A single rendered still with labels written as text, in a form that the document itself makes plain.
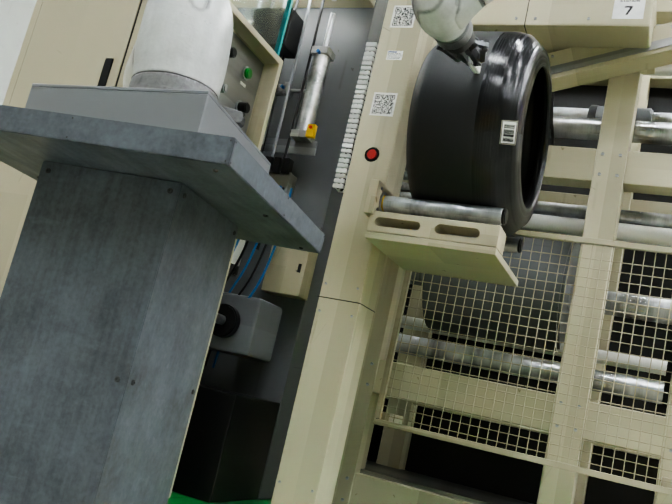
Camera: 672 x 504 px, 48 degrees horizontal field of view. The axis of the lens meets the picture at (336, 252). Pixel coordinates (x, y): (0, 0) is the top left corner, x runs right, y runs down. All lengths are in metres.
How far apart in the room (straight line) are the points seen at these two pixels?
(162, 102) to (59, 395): 0.47
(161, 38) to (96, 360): 0.55
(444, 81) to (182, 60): 0.89
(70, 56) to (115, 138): 0.86
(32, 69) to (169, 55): 0.72
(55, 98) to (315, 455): 1.21
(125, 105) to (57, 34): 0.77
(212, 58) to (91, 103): 0.22
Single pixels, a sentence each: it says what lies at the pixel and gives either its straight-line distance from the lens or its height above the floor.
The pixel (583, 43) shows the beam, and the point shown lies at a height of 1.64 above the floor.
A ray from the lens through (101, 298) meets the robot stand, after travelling 1.19.
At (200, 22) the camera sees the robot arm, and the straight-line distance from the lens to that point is 1.37.
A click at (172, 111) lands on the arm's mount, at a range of 1.22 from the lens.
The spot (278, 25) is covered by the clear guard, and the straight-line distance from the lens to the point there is 2.34.
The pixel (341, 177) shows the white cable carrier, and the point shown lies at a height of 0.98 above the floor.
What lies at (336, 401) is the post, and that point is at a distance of 2.11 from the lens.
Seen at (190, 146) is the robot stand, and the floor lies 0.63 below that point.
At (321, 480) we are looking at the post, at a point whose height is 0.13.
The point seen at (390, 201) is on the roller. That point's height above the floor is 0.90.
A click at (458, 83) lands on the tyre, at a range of 2.03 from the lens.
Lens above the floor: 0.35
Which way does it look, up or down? 11 degrees up
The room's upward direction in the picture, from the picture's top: 13 degrees clockwise
